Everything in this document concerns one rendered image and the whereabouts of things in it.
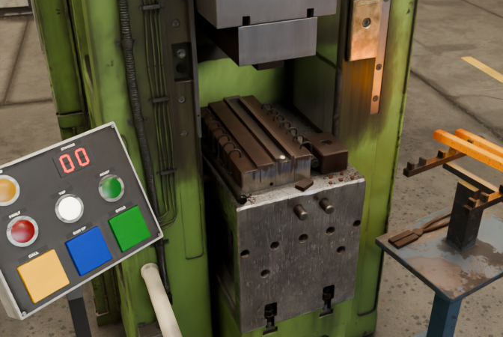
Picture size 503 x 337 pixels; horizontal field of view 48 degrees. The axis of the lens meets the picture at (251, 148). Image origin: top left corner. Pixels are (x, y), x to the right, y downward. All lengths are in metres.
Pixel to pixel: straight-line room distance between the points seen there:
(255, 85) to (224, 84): 0.11
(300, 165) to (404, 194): 1.74
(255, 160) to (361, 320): 1.01
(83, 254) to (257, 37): 0.60
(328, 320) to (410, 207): 1.37
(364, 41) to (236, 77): 0.48
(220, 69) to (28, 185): 0.87
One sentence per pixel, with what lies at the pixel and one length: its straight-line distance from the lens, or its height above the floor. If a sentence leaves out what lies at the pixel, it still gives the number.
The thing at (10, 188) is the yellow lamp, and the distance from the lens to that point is 1.16.
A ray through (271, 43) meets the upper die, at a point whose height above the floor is 1.31.
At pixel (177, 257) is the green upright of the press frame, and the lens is 1.72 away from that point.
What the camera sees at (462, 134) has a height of 0.95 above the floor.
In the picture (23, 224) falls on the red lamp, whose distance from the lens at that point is 1.16.
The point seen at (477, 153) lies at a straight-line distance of 1.62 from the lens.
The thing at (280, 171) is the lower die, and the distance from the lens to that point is 1.49.
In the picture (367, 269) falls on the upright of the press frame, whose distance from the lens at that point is 2.13.
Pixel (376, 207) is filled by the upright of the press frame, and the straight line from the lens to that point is 1.97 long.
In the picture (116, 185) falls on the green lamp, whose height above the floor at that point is 1.09.
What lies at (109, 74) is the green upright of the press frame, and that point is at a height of 1.24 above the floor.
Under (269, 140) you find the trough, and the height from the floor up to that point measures 0.99.
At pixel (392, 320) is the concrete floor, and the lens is 2.47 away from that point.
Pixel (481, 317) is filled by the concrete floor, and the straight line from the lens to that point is 2.58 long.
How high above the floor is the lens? 1.75
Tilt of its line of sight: 30 degrees down
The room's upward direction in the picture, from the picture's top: 1 degrees counter-clockwise
